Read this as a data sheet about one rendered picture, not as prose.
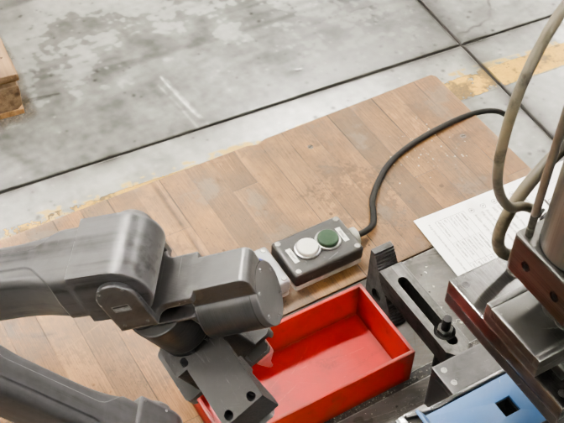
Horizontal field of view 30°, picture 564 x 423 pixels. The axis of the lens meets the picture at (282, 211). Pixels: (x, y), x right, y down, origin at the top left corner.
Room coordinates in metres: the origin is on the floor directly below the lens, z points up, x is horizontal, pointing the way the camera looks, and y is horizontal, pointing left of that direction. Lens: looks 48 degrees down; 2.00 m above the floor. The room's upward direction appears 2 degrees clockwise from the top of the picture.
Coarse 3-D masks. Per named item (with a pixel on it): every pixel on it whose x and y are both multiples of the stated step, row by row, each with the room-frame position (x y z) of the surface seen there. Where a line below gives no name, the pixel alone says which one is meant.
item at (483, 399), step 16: (496, 384) 0.67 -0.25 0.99; (512, 384) 0.67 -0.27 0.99; (464, 400) 0.64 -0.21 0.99; (480, 400) 0.64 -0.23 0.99; (496, 400) 0.65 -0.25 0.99; (512, 400) 0.65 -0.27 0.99; (528, 400) 0.65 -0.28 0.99; (432, 416) 0.62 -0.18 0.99; (448, 416) 0.62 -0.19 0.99; (464, 416) 0.62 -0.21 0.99; (480, 416) 0.62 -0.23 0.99; (496, 416) 0.62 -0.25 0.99; (512, 416) 0.63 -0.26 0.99; (528, 416) 0.63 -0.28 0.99
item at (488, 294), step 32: (448, 288) 0.69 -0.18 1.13; (480, 288) 0.68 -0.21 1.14; (512, 288) 0.69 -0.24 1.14; (480, 320) 0.65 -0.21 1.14; (512, 320) 0.61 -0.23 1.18; (544, 320) 0.61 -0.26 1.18; (512, 352) 0.60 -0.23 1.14; (544, 352) 0.58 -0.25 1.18; (544, 384) 0.57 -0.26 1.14; (544, 416) 0.55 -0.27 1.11
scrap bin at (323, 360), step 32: (352, 288) 0.82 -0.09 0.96; (288, 320) 0.77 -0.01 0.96; (320, 320) 0.79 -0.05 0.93; (352, 320) 0.81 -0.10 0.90; (384, 320) 0.77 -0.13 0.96; (288, 352) 0.76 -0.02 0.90; (320, 352) 0.76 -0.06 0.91; (352, 352) 0.76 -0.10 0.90; (384, 352) 0.76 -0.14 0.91; (288, 384) 0.71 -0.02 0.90; (320, 384) 0.71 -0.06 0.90; (352, 384) 0.68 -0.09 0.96; (384, 384) 0.71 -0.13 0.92; (288, 416) 0.63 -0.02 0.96; (320, 416) 0.66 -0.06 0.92
